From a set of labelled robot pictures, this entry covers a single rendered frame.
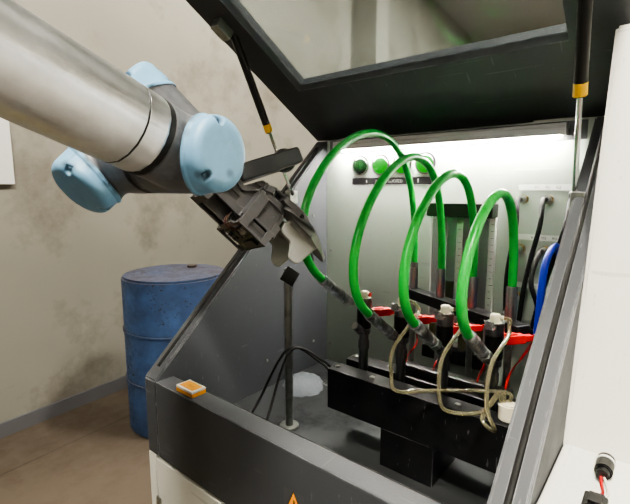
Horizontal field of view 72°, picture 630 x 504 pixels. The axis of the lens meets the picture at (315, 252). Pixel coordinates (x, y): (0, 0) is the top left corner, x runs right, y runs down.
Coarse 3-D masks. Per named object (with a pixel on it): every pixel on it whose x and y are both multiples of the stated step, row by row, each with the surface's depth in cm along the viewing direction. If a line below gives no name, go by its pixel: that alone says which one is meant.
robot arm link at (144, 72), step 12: (132, 72) 51; (144, 72) 52; (156, 72) 53; (144, 84) 52; (156, 84) 52; (168, 84) 54; (168, 96) 53; (180, 96) 55; (180, 108) 54; (192, 108) 56
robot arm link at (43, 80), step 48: (0, 0) 27; (0, 48) 27; (48, 48) 29; (0, 96) 28; (48, 96) 30; (96, 96) 32; (144, 96) 36; (96, 144) 34; (144, 144) 37; (192, 144) 39; (240, 144) 43; (192, 192) 42
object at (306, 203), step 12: (360, 132) 76; (372, 132) 79; (384, 132) 82; (348, 144) 74; (396, 144) 85; (336, 156) 72; (324, 168) 69; (408, 168) 90; (312, 180) 68; (408, 180) 91; (312, 192) 68; (408, 192) 93; (312, 264) 69; (324, 276) 72
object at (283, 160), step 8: (280, 152) 64; (288, 152) 65; (296, 152) 66; (256, 160) 62; (264, 160) 62; (272, 160) 63; (280, 160) 64; (288, 160) 65; (296, 160) 66; (248, 168) 61; (256, 168) 61; (264, 168) 62; (272, 168) 63; (280, 168) 64; (288, 168) 66; (248, 176) 60; (256, 176) 61; (264, 176) 67
